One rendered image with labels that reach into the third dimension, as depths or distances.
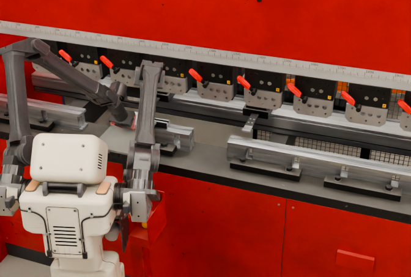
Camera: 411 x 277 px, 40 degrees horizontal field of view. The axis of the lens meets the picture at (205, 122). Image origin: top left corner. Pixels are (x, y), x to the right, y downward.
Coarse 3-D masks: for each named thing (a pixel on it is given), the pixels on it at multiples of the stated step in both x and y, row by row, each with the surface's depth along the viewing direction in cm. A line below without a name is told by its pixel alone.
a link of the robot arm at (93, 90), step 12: (36, 48) 195; (48, 48) 199; (24, 60) 203; (36, 60) 201; (48, 60) 202; (60, 60) 207; (60, 72) 207; (72, 72) 211; (72, 84) 214; (84, 84) 216; (96, 84) 220; (96, 96) 221
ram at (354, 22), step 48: (0, 0) 244; (48, 0) 235; (96, 0) 227; (144, 0) 219; (192, 0) 212; (240, 0) 205; (288, 0) 199; (336, 0) 193; (384, 0) 188; (144, 48) 231; (240, 48) 215; (288, 48) 209; (336, 48) 202; (384, 48) 196
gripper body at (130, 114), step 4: (124, 108) 234; (124, 112) 234; (128, 112) 238; (132, 112) 238; (112, 116) 239; (116, 116) 233; (120, 116) 234; (124, 116) 235; (128, 116) 237; (132, 116) 237; (112, 120) 238; (116, 120) 237; (120, 120) 236; (124, 120) 237; (128, 120) 236; (128, 124) 235
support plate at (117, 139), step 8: (112, 128) 247; (120, 128) 247; (128, 128) 247; (104, 136) 242; (112, 136) 241; (120, 136) 241; (128, 136) 241; (112, 144) 236; (120, 144) 236; (128, 144) 236; (120, 152) 232
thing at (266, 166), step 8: (232, 160) 241; (248, 160) 241; (256, 160) 241; (232, 168) 241; (240, 168) 239; (248, 168) 238; (256, 168) 236; (264, 168) 236; (272, 168) 236; (280, 168) 236; (296, 168) 236; (272, 176) 236; (280, 176) 234; (288, 176) 233; (296, 176) 231
